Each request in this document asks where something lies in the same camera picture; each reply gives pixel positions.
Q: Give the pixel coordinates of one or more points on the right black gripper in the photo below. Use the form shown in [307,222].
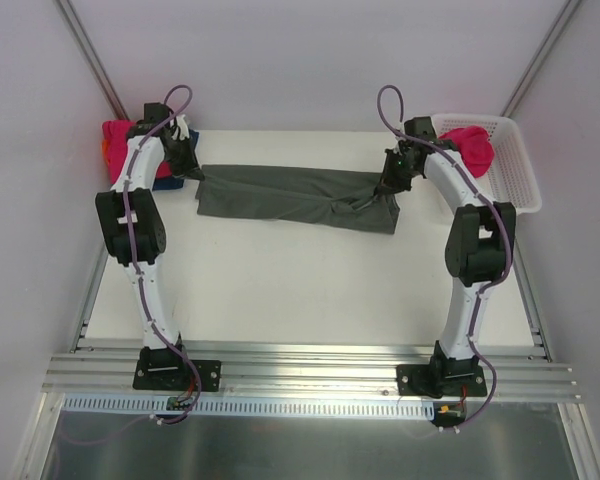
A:
[390,183]

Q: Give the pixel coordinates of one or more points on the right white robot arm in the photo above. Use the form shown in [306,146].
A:
[478,256]

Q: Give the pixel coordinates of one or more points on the white slotted cable duct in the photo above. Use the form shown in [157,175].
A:
[253,407]

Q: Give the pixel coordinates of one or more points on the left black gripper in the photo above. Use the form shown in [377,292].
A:
[183,163]

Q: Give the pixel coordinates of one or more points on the aluminium mounting rail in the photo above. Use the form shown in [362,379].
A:
[523,374]

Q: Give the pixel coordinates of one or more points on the crumpled pink t-shirt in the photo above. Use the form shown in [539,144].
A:
[475,148]

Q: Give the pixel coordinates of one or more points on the dark grey t-shirt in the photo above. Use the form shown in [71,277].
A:
[335,198]

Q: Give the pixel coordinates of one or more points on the folded blue t-shirt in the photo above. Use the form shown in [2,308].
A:
[165,181]

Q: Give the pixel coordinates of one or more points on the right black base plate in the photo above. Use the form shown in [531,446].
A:
[426,381]

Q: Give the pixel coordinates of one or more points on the folded pink t-shirt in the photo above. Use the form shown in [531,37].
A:
[115,131]

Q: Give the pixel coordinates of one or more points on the white plastic basket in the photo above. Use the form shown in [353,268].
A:
[510,177]

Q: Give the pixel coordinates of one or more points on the folded orange t-shirt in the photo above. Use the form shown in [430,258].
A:
[104,149]

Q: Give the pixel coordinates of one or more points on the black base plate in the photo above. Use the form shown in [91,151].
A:
[426,381]
[179,377]

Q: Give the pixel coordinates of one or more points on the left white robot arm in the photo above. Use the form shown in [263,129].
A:
[134,233]

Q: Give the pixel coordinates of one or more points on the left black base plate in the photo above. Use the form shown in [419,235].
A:
[179,377]

